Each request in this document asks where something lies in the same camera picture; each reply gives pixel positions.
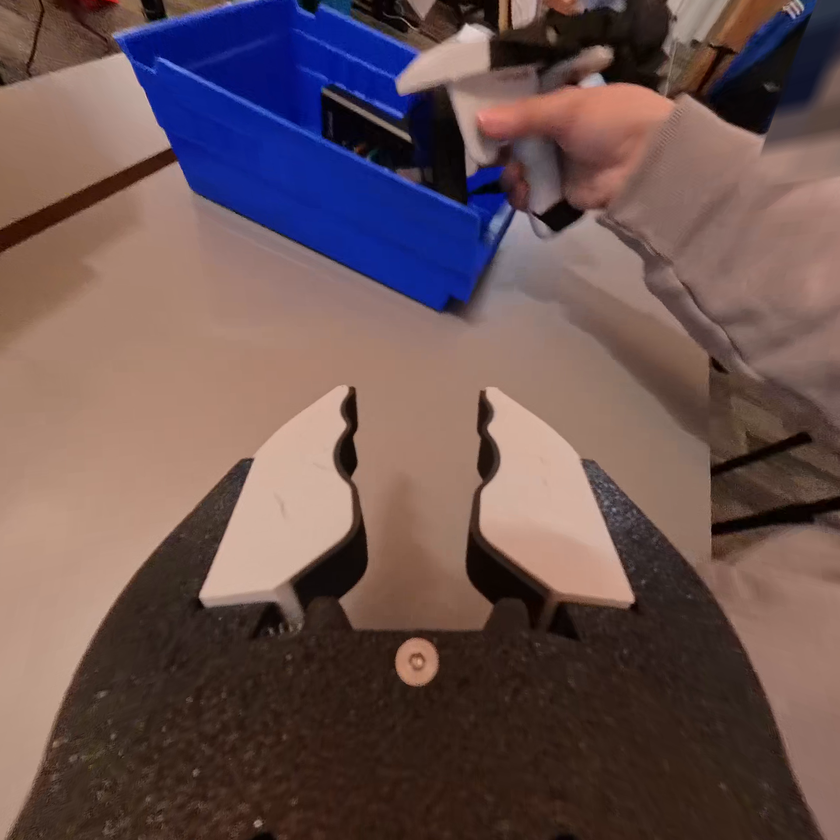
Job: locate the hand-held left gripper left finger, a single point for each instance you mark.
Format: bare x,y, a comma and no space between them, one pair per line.
289,499

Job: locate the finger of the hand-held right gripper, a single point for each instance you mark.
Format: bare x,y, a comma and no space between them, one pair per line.
446,62

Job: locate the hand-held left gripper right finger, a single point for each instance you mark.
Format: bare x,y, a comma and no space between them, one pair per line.
544,512

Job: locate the blue plastic bin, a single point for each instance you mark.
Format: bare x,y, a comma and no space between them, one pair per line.
295,190

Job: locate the person's right forearm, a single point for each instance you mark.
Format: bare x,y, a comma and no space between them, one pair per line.
735,229

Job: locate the person's right hand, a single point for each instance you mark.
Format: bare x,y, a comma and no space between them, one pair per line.
604,131

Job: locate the black jacket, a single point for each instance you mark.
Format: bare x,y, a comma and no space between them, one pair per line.
630,33

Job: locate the blue cloth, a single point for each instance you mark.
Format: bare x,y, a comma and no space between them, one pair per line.
761,52

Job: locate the black chair base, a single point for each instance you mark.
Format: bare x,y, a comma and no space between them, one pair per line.
768,453

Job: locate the person's grey sweatshirt torso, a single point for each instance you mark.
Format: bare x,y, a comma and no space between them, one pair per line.
800,656

